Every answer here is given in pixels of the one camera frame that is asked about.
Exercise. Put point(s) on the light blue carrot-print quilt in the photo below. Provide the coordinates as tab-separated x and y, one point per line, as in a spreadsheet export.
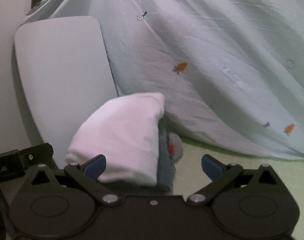
232	71

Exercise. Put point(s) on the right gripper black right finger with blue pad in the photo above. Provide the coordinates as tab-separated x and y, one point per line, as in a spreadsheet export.
221	177

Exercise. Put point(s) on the white garment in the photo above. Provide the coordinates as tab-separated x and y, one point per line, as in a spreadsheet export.
125	131

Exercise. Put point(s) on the white padded headboard panel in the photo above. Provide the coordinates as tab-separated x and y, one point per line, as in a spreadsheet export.
65	75

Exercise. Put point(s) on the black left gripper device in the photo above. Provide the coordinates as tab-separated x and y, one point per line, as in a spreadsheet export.
13	165

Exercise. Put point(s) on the grey crumpled garment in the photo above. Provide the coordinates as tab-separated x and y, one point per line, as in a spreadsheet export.
170	152

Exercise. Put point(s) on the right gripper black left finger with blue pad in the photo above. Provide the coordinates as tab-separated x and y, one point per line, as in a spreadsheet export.
86	175

